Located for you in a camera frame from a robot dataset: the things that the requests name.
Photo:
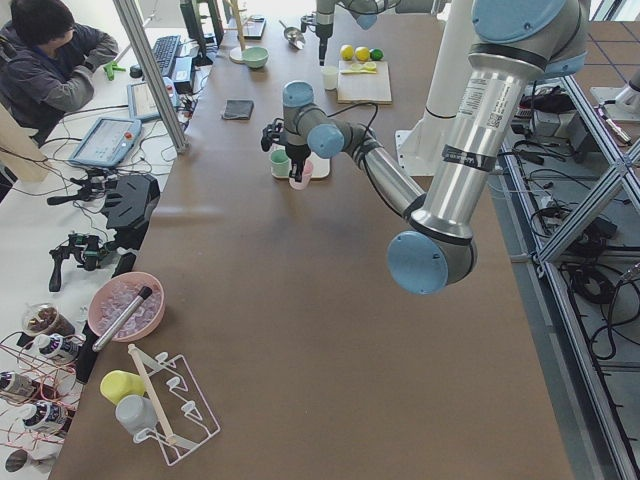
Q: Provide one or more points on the cream rabbit tray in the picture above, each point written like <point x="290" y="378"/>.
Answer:
<point x="322" y="166"/>

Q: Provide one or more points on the blue teach pendant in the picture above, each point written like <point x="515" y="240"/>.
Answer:
<point x="141" y="104"/>
<point x="106" y="143"/>

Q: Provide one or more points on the iced coffee cup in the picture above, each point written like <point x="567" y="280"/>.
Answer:
<point x="45" y="318"/>

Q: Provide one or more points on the green bowl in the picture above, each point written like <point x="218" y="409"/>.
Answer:
<point x="255" y="57"/>

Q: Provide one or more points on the aluminium frame post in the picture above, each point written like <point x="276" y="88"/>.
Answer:
<point x="130" y="19"/>

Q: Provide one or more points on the black keyboard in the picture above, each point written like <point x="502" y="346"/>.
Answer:
<point x="165" y="51"/>

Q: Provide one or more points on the green lime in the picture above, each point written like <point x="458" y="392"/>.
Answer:
<point x="376" y="54"/>

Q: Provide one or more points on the white wire cup rack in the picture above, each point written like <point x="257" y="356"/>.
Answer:
<point x="185" y="419"/>

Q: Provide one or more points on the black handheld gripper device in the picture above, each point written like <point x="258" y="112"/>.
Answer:
<point x="88" y="251"/>

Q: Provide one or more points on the yellow cup on rack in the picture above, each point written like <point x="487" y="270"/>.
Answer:
<point x="117" y="384"/>

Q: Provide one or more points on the pink plastic cup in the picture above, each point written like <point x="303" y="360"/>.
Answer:
<point x="305" y="177"/>

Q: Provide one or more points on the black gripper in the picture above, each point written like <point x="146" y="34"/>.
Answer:
<point x="322" y="31"/>
<point x="297" y="151"/>

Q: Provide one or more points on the seated person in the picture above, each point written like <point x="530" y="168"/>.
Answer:
<point x="55" y="58"/>

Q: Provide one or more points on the wooden cutting board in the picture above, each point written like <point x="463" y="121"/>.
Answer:
<point x="363" y="88"/>

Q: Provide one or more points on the grey cup on rack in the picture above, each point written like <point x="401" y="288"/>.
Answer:
<point x="136" y="413"/>

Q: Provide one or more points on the round wooden stand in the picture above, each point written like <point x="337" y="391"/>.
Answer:
<point x="236" y="55"/>

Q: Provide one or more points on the metal ice scoop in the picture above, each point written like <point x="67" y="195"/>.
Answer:
<point x="293" y="36"/>

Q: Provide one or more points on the pale yellow plastic cup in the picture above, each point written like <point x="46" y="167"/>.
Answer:
<point x="329" y="75"/>

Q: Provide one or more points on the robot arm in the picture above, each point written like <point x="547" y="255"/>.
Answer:
<point x="490" y="52"/>
<point x="364" y="12"/>

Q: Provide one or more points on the yellow plastic knife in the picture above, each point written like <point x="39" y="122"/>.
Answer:
<point x="358" y="72"/>

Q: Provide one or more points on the grey folded cloth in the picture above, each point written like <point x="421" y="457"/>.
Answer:
<point x="238" y="109"/>

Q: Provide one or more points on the whole yellow lemon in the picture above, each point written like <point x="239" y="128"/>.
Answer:
<point x="362" y="54"/>
<point x="347" y="52"/>

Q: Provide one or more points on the black monitor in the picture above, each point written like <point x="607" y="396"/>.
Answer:
<point x="207" y="49"/>

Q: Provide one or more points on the green plastic cup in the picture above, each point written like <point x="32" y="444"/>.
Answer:
<point x="280" y="164"/>

